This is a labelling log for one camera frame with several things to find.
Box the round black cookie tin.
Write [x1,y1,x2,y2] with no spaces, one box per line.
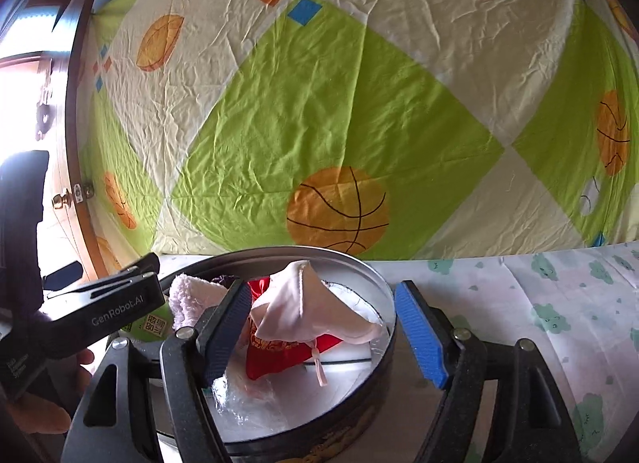
[160,246,397,462]

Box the person's left hand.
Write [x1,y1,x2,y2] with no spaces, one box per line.
[6,348,94,435]

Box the basketball pattern bed sheet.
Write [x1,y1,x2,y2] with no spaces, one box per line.
[77,0,638,269]

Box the green tissue pack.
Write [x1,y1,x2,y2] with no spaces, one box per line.
[120,312,173,343]

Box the white cloud print tablecloth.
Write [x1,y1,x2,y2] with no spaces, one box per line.
[159,241,639,463]

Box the brass door knob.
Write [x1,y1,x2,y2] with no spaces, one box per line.
[51,182,95,210]

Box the red gold drawstring pouch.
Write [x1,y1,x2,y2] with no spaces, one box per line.
[245,277,342,381]

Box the clear plastic bag item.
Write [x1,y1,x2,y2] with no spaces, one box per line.
[209,356,280,425]

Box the pink fuzzy pompom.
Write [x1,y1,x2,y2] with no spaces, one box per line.
[168,274,228,330]

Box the pink fabric pouch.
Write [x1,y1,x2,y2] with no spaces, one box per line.
[250,260,383,387]

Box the wooden door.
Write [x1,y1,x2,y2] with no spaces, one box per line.
[1,0,107,281]

